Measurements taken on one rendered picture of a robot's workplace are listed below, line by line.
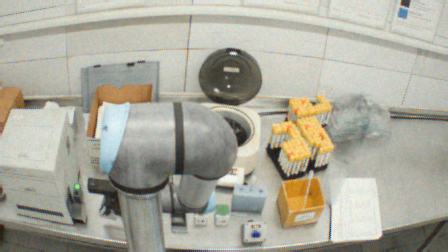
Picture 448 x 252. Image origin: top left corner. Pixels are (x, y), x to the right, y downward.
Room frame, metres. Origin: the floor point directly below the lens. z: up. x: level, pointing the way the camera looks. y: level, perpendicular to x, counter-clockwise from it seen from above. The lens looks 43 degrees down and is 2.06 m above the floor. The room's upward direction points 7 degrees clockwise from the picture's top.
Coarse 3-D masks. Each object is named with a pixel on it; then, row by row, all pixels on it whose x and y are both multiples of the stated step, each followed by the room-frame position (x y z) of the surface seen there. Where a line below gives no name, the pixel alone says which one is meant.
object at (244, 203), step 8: (240, 192) 0.89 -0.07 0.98; (248, 192) 0.89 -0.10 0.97; (256, 192) 0.89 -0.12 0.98; (264, 192) 0.90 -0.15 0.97; (232, 200) 0.88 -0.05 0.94; (240, 200) 0.88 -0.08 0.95; (248, 200) 0.88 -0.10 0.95; (256, 200) 0.88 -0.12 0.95; (264, 200) 0.88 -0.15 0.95; (232, 208) 0.88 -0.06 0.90; (240, 208) 0.88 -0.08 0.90; (248, 208) 0.88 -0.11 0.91; (256, 208) 0.88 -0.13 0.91; (248, 216) 0.86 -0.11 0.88; (256, 216) 0.86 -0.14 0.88
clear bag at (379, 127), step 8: (368, 104) 1.42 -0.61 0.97; (376, 104) 1.38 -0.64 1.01; (376, 112) 1.35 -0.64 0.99; (384, 112) 1.36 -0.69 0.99; (376, 120) 1.33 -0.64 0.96; (384, 120) 1.34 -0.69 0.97; (368, 128) 1.32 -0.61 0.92; (376, 128) 1.31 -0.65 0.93; (384, 128) 1.31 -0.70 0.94; (368, 136) 1.31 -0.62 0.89; (376, 136) 1.31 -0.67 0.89; (384, 136) 1.31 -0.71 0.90
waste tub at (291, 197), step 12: (288, 180) 0.95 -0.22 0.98; (300, 180) 0.96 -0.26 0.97; (312, 180) 0.97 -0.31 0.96; (288, 192) 0.95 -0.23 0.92; (300, 192) 0.96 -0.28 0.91; (312, 192) 0.97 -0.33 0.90; (288, 204) 0.85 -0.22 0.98; (300, 204) 0.93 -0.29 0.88; (312, 204) 0.93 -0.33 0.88; (324, 204) 0.86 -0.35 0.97; (288, 216) 0.82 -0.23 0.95; (300, 216) 0.83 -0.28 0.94; (312, 216) 0.84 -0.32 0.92
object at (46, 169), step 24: (24, 120) 0.86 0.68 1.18; (48, 120) 0.87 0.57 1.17; (0, 144) 0.72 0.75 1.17; (24, 144) 0.75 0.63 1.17; (48, 144) 0.77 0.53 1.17; (72, 144) 0.93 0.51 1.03; (0, 168) 0.64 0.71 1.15; (24, 168) 0.66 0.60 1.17; (48, 168) 0.68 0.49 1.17; (72, 168) 0.86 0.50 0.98; (24, 192) 0.65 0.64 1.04; (48, 192) 0.67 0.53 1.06; (72, 192) 0.78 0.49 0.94; (48, 216) 0.66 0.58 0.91
